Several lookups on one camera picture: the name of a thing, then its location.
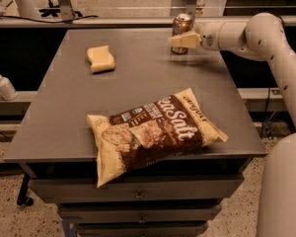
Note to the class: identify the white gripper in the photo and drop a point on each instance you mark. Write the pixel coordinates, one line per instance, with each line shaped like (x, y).
(208, 36)

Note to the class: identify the orange soda can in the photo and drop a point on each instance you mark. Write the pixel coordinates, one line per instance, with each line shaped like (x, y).
(182, 23)

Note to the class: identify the yellow sponge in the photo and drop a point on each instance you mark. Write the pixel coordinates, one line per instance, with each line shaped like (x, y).
(101, 59)

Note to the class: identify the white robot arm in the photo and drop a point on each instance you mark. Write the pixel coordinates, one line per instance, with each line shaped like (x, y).
(262, 38)

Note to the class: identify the sea salt chip bag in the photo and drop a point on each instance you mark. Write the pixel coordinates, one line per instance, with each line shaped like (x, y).
(145, 135)

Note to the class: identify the grey drawer cabinet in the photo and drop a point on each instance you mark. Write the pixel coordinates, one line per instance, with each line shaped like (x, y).
(170, 199)

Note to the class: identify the white pump bottle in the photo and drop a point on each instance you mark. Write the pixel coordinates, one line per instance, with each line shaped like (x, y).
(7, 90)

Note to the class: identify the grey metal shelf rail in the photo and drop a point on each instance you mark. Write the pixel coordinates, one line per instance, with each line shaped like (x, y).
(115, 23)

